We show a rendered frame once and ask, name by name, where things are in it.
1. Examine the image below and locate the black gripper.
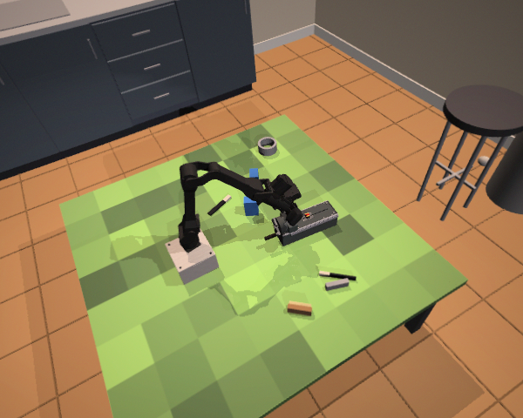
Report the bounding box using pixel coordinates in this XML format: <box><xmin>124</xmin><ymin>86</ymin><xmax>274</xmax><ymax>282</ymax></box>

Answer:
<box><xmin>272</xmin><ymin>195</ymin><xmax>303</xmax><ymax>226</ymax></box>

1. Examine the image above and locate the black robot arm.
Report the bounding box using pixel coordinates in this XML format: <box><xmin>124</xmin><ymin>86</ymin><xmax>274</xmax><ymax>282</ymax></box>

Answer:
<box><xmin>179</xmin><ymin>161</ymin><xmax>302</xmax><ymax>253</ymax></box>

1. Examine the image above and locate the grey hollow cylinder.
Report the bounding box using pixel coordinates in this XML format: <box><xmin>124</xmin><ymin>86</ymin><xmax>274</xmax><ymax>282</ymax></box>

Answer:
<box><xmin>258</xmin><ymin>137</ymin><xmax>277</xmax><ymax>156</ymax></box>

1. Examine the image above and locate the blue rectangular block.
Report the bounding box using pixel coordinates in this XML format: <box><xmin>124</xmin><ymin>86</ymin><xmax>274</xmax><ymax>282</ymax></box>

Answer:
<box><xmin>243</xmin><ymin>196</ymin><xmax>259</xmax><ymax>216</ymax></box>
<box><xmin>249</xmin><ymin>168</ymin><xmax>259</xmax><ymax>179</ymax></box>

